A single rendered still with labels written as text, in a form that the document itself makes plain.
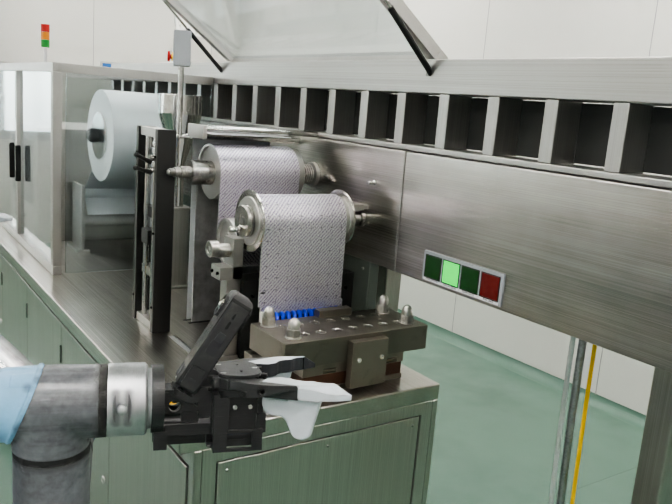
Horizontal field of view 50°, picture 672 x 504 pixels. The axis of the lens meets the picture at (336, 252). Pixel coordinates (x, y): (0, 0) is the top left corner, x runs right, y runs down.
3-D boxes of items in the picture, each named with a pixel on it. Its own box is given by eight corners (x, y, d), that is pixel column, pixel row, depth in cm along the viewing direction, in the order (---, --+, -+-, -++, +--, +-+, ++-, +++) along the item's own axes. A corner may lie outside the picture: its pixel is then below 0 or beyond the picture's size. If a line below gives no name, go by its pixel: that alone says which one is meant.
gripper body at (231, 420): (256, 428, 83) (148, 433, 80) (258, 354, 83) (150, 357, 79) (268, 450, 76) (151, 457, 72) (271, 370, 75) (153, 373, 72)
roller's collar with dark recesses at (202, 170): (184, 182, 190) (184, 158, 188) (205, 183, 193) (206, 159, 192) (193, 186, 185) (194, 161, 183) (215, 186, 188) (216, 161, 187)
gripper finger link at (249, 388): (308, 395, 76) (235, 385, 79) (309, 379, 76) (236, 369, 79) (291, 407, 72) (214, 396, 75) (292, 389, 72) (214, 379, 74)
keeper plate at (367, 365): (344, 386, 164) (348, 340, 162) (379, 379, 170) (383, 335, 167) (351, 390, 162) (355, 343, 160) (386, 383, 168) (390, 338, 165)
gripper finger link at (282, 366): (294, 397, 91) (242, 412, 83) (296, 350, 90) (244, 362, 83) (313, 402, 89) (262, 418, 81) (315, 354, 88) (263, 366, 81)
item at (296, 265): (257, 306, 170) (262, 229, 167) (339, 298, 183) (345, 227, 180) (258, 307, 170) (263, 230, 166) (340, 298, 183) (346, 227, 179)
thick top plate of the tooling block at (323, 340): (249, 347, 166) (250, 322, 165) (385, 329, 189) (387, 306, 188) (283, 371, 154) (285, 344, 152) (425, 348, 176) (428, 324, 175)
